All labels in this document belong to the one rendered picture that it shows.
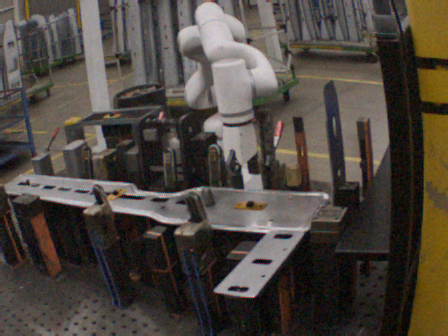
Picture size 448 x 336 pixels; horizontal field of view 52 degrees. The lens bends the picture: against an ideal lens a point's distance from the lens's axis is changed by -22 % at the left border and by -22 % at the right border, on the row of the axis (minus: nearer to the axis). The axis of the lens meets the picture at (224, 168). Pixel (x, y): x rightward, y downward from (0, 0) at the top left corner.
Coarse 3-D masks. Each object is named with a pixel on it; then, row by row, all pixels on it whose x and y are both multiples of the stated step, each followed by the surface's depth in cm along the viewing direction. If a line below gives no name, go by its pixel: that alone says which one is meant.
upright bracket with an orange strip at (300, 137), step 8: (296, 120) 151; (296, 128) 152; (296, 136) 153; (304, 136) 152; (296, 144) 154; (304, 144) 153; (296, 152) 155; (304, 152) 154; (304, 160) 155; (304, 168) 156; (304, 176) 157; (304, 184) 159
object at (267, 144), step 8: (256, 112) 154; (264, 112) 156; (264, 120) 157; (272, 120) 157; (264, 128) 158; (272, 128) 157; (264, 136) 158; (272, 136) 157; (264, 144) 159; (272, 144) 157; (264, 152) 159; (272, 152) 157; (264, 160) 160; (272, 160) 158; (264, 168) 160; (272, 168) 158
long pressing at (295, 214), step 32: (32, 192) 188; (64, 192) 182; (128, 192) 173; (224, 192) 162; (256, 192) 159; (288, 192) 154; (320, 192) 150; (224, 224) 143; (256, 224) 140; (288, 224) 137
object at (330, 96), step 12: (324, 96) 122; (336, 96) 131; (336, 108) 130; (336, 120) 130; (336, 132) 130; (336, 144) 130; (336, 156) 130; (336, 168) 131; (336, 180) 131; (336, 192) 131; (336, 204) 132
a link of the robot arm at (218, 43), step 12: (204, 24) 152; (216, 24) 150; (204, 36) 150; (216, 36) 146; (228, 36) 147; (204, 48) 148; (216, 48) 145; (228, 48) 144; (240, 48) 143; (252, 48) 142; (216, 60) 147; (252, 60) 142; (264, 60) 139; (252, 72) 137; (264, 72) 137; (264, 84) 136; (276, 84) 137; (264, 96) 140
